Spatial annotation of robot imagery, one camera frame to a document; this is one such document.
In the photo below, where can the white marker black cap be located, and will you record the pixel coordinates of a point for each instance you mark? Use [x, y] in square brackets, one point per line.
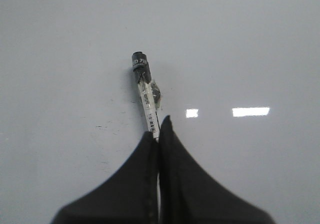
[143, 79]

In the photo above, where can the white whiteboard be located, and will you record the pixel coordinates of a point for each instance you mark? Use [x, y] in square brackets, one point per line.
[238, 78]

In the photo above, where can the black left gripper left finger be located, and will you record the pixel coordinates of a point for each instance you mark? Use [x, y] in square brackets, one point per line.
[128, 196]

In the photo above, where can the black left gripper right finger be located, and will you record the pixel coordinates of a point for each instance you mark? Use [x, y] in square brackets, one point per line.
[190, 195]

